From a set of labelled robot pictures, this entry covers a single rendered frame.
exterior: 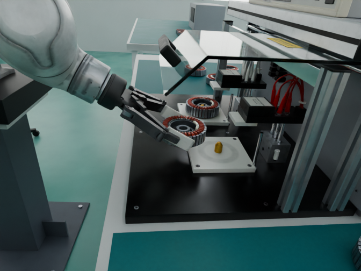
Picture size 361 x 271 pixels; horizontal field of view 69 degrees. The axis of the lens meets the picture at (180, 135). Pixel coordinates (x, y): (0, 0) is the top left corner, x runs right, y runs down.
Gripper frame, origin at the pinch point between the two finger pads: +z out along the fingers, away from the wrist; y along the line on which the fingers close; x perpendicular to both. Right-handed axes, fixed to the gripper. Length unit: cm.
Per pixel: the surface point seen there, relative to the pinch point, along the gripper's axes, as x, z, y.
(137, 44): -17, -9, -157
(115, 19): -59, -45, -472
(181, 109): -3.8, 5.8, -26.0
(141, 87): -14, -5, -57
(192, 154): -3.8, 5.7, 1.7
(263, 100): 16.3, 12.6, -0.4
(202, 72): 3, 21, -76
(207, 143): -1.4, 9.7, -3.5
